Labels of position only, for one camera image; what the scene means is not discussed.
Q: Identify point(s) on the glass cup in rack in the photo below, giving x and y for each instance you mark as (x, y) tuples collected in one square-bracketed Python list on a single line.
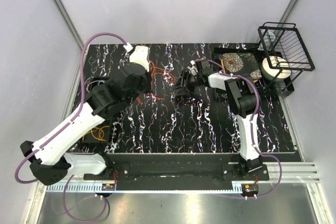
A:
[(269, 39)]

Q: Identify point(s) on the white round bowl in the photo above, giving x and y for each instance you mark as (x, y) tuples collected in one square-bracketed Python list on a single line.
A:
[(278, 68)]

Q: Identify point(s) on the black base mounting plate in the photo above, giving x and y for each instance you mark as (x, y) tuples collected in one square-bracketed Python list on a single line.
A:
[(179, 176)]

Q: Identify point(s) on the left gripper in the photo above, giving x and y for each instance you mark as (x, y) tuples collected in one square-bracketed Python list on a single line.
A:
[(148, 88)]

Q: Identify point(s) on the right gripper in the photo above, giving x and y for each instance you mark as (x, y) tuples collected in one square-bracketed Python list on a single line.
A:
[(187, 91)]

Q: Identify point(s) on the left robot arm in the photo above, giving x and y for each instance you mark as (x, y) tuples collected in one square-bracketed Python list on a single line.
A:
[(49, 160)]

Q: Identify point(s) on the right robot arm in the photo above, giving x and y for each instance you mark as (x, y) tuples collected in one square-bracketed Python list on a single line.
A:
[(243, 101)]

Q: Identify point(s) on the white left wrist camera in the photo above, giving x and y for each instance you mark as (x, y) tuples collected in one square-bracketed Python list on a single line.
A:
[(139, 55)]

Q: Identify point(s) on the floral patterned box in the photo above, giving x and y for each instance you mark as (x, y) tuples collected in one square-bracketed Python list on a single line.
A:
[(241, 63)]

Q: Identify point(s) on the black wire dish rack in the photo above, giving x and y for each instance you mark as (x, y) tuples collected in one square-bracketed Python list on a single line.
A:
[(290, 46)]

